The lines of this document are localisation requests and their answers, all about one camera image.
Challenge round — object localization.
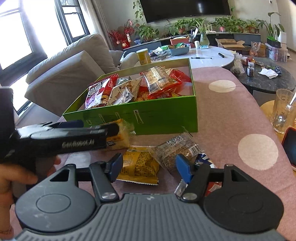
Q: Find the dark marble side table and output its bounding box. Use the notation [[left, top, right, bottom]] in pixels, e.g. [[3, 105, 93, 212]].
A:
[[230, 57, 295, 94]]

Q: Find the red-ended rice cracker pack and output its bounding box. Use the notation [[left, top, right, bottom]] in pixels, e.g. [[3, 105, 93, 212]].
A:
[[140, 66, 182, 96]]

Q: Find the clear brown grain bar pack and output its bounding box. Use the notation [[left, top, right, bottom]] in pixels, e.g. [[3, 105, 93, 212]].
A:
[[148, 132, 202, 173]]

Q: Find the pink polka dot tablecloth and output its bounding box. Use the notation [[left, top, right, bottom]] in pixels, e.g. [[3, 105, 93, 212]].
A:
[[9, 66, 296, 241]]

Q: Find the drinking glass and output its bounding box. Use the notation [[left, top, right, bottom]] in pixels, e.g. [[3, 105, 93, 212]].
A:
[[270, 89, 295, 134]]

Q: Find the red chip bag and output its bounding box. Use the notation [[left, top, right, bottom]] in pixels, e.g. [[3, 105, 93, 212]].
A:
[[135, 66, 192, 101]]

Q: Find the yellow cake twin pack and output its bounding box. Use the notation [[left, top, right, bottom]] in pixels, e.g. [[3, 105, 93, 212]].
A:
[[100, 118, 135, 151]]

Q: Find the blue snack tray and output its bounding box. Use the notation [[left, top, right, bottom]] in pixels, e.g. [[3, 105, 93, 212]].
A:
[[169, 44, 190, 56]]

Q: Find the glass vase with plant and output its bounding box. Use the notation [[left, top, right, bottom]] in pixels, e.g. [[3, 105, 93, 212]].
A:
[[196, 20, 212, 49]]

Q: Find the dark tv cabinet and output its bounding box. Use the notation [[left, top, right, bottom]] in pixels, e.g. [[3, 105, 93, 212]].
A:
[[122, 32, 262, 55]]

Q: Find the black wall television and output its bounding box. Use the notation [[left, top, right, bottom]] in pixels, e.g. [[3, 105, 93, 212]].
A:
[[140, 0, 230, 23]]

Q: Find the white round coffee table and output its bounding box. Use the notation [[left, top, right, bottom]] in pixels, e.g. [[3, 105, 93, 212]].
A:
[[152, 46, 234, 69]]

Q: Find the person left hand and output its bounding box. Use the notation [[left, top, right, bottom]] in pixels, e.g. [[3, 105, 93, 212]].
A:
[[0, 163, 38, 240]]

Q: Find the flat yellow snack packet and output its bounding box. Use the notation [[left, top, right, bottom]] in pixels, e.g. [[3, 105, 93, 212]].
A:
[[117, 146, 159, 185]]

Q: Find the brown white patterned snack pack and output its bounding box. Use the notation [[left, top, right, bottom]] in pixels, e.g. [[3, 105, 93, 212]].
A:
[[107, 77, 142, 106]]

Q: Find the yellow tin can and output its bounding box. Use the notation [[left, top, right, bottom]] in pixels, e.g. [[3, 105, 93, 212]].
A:
[[136, 48, 151, 65]]

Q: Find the red flower decoration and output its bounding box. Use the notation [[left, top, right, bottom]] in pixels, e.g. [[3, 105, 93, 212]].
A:
[[107, 20, 135, 49]]

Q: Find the red white triangular snack pack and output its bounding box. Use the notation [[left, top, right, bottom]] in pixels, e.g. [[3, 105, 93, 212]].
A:
[[174, 152, 223, 197]]

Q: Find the red crispy noodle bag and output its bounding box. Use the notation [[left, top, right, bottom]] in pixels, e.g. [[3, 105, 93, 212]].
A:
[[85, 74, 119, 109]]

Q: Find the beige sofa armchair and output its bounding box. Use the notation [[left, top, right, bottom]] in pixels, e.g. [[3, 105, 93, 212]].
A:
[[25, 34, 139, 116]]

